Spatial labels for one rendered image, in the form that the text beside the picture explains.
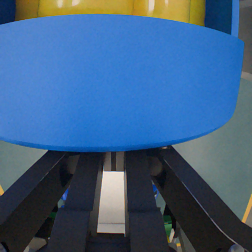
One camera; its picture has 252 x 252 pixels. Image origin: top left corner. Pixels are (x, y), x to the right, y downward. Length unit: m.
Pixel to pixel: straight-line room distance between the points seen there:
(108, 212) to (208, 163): 1.28
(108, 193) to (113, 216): 0.09
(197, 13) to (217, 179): 1.73
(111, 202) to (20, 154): 1.28
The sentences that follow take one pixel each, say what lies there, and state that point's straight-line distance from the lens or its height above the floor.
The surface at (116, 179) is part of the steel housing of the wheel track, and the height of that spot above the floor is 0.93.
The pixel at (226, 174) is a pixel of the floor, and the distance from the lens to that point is 1.90.
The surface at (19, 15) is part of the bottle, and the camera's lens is 0.20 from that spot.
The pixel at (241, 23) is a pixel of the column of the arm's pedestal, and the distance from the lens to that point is 0.71.
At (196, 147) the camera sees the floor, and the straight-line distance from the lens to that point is 1.61.
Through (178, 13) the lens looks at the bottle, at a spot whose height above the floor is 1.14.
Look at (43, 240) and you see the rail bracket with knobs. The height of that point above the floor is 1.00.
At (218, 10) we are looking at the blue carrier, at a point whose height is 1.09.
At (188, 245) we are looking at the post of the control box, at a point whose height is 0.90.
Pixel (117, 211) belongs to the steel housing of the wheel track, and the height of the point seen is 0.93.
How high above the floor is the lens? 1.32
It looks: 67 degrees down
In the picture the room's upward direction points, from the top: 176 degrees clockwise
